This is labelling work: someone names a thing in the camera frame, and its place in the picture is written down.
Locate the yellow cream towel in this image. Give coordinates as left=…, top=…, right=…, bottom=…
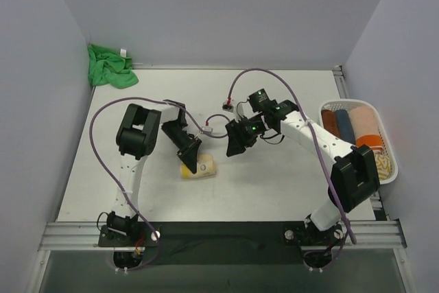
left=180, top=154, right=217, bottom=180

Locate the green cloth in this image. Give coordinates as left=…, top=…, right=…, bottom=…
left=87, top=43, right=139, bottom=89

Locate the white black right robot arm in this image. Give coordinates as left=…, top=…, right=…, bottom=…
left=223, top=100, right=380, bottom=245

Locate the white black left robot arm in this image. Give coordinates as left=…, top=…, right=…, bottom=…
left=107, top=99, right=201, bottom=246

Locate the black base mat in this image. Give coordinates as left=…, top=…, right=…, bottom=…
left=99, top=221, right=344, bottom=266

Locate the brown rolled towel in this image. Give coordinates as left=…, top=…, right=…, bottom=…
left=321, top=109, right=340, bottom=138

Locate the blue rolled towel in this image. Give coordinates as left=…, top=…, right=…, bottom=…
left=335, top=109, right=356, bottom=145

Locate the white perforated plastic basket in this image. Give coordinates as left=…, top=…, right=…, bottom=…
left=319, top=99, right=399, bottom=185

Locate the peach orange rolled towel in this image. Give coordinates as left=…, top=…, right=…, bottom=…
left=348, top=106, right=383, bottom=152

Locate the yellow white patterned rolled towel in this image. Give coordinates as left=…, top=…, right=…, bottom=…
left=374, top=153, right=392, bottom=182

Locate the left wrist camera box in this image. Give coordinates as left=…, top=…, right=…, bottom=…
left=202, top=126, right=213, bottom=134

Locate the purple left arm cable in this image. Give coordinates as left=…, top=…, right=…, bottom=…
left=88, top=97, right=226, bottom=270

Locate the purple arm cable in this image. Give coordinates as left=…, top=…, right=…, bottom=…
left=222, top=68, right=357, bottom=270
left=88, top=97, right=226, bottom=270

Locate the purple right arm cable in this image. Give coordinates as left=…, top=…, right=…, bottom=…
left=222, top=68, right=357, bottom=270

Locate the aluminium front frame rail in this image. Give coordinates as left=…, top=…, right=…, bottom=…
left=37, top=219, right=408, bottom=252

